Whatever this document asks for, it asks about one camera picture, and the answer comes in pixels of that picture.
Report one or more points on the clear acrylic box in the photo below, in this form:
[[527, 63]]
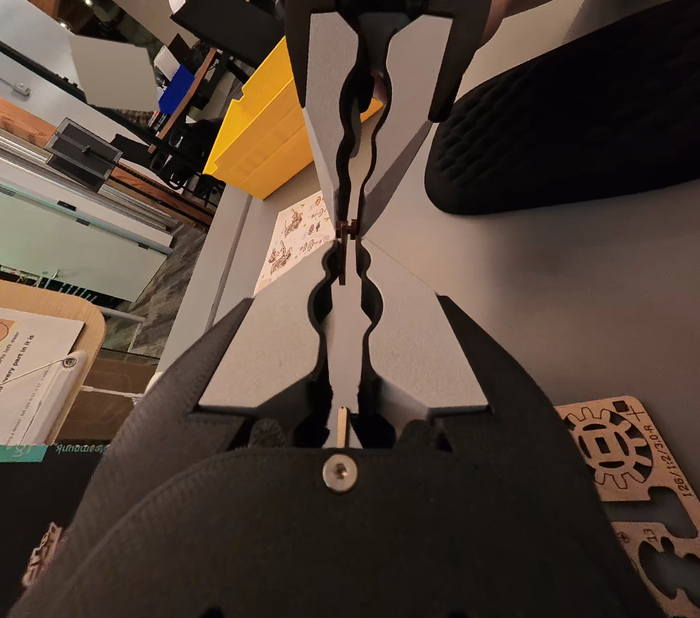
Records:
[[82, 153]]

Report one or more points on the blue plastic bin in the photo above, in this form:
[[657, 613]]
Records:
[[176, 90]]

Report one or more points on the black model kit box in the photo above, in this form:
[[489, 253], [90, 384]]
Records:
[[33, 508]]

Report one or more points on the model instruction booklet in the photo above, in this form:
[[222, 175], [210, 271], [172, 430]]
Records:
[[295, 240]]

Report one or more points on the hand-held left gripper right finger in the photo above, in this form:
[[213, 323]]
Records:
[[432, 355]]

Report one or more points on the wooden poster board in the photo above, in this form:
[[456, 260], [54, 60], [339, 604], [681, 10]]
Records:
[[33, 295]]

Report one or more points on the brown cardboard box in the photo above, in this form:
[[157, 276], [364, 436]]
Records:
[[109, 399]]

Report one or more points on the yellow plastic bin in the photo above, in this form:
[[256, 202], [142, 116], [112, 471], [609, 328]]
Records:
[[262, 136]]

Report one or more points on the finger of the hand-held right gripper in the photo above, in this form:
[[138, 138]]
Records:
[[415, 98], [325, 98]]

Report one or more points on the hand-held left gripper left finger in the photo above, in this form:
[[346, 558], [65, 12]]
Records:
[[262, 355]]

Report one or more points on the laser-cut wooden parts sheet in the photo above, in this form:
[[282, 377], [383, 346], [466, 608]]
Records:
[[645, 465]]

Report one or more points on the printed instruction poster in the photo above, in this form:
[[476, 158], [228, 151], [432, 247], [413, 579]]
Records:
[[33, 355]]

